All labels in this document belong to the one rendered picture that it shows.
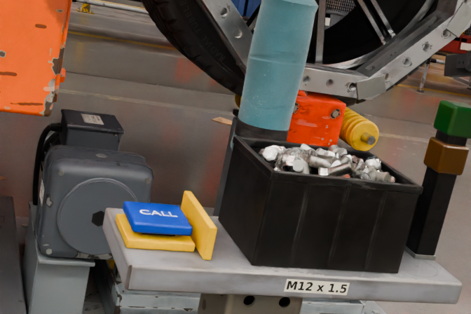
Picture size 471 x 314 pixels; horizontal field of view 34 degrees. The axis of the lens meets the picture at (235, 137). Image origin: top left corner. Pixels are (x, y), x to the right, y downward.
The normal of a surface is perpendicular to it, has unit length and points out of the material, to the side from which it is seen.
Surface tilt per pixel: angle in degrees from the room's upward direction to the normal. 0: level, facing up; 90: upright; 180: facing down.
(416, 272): 0
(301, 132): 90
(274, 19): 87
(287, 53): 90
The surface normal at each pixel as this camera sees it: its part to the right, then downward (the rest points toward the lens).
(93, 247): 0.30, 0.29
